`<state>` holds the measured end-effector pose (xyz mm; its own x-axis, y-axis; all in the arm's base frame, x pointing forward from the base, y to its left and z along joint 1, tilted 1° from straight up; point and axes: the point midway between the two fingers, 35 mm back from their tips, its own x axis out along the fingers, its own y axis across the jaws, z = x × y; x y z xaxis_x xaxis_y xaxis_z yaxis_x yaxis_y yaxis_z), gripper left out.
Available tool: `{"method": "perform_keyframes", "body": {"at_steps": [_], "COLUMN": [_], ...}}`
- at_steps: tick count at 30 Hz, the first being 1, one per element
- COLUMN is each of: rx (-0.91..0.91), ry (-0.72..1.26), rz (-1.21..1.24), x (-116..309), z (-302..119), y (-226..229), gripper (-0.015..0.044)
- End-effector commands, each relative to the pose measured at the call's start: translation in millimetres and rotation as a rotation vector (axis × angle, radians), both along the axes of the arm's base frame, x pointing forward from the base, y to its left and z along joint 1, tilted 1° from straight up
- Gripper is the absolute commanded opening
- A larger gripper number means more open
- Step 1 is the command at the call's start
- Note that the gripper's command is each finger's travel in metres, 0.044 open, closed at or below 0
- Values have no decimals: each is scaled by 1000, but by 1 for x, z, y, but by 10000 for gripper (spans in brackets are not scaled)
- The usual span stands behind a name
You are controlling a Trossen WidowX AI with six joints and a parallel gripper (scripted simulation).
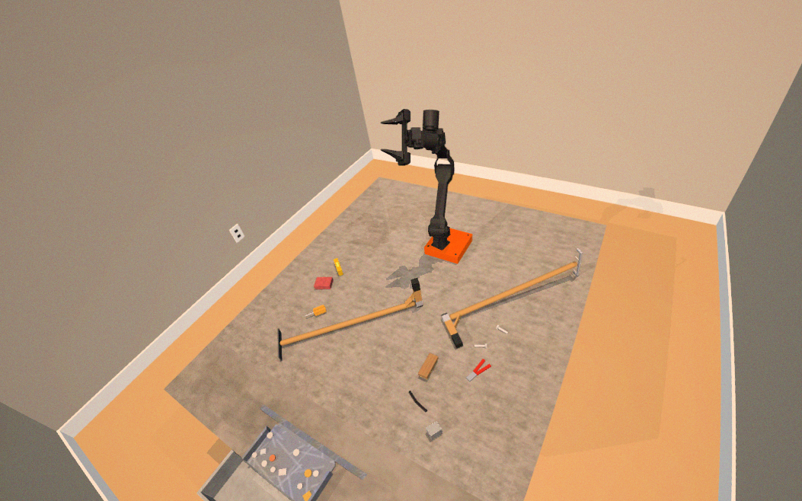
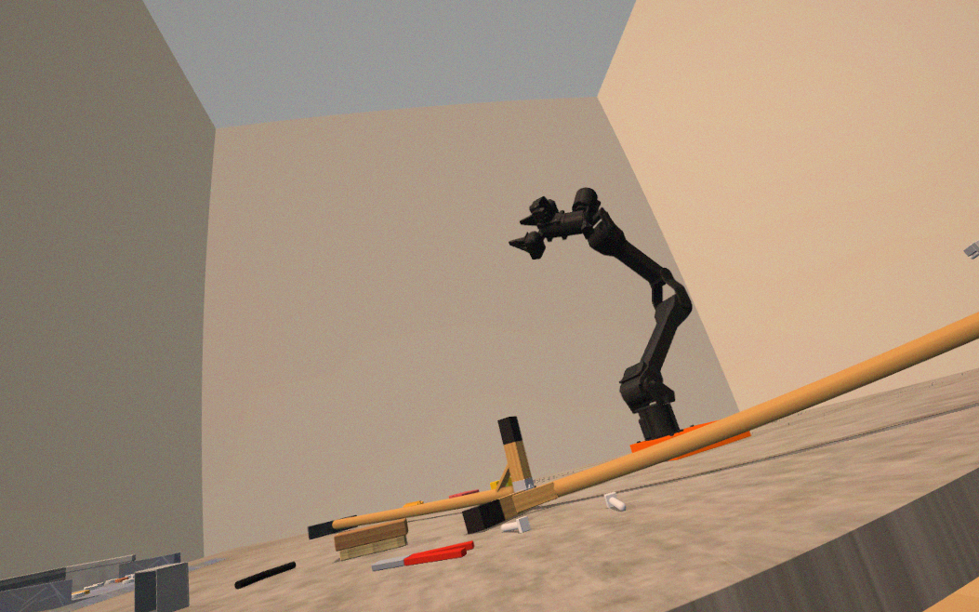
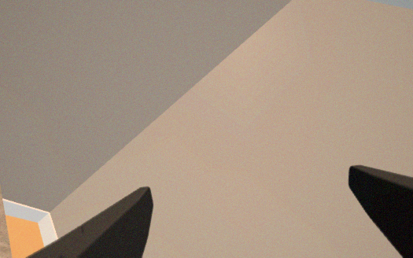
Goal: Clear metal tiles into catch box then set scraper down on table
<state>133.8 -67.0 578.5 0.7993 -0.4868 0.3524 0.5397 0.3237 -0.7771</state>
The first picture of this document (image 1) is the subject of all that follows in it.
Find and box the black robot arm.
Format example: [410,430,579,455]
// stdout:
[407,110,454,251]

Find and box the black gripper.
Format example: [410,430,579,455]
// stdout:
[380,109,427,166]

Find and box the orange-handled screwdriver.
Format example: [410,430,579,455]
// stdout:
[305,305,326,316]

